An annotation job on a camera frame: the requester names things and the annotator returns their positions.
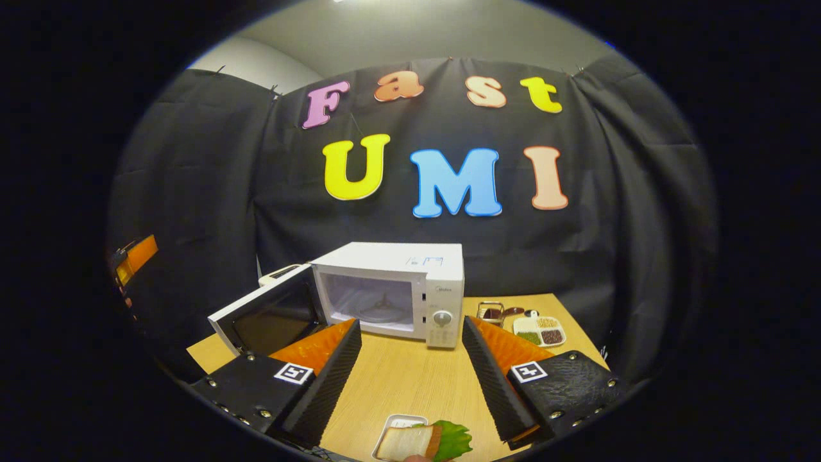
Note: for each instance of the white toaster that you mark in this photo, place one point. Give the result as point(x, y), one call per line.
point(277, 274)

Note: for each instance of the white rectangular tray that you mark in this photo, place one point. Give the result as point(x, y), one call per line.
point(397, 421)

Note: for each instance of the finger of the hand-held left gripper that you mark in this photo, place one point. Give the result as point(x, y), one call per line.
point(141, 253)

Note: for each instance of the brown spoon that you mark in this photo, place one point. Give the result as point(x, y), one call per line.
point(513, 312)

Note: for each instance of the white microwave oven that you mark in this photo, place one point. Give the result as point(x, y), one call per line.
point(397, 260)

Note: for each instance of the black backdrop cloth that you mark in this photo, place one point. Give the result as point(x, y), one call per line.
point(609, 224)

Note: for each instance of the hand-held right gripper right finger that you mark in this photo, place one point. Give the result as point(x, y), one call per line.
point(494, 385)

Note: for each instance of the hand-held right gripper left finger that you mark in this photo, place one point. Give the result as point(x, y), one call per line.
point(327, 385)

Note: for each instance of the sandwich with lettuce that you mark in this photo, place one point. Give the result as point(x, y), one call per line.
point(410, 443)

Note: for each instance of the white divided dish of beans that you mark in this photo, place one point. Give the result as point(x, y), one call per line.
point(540, 330)

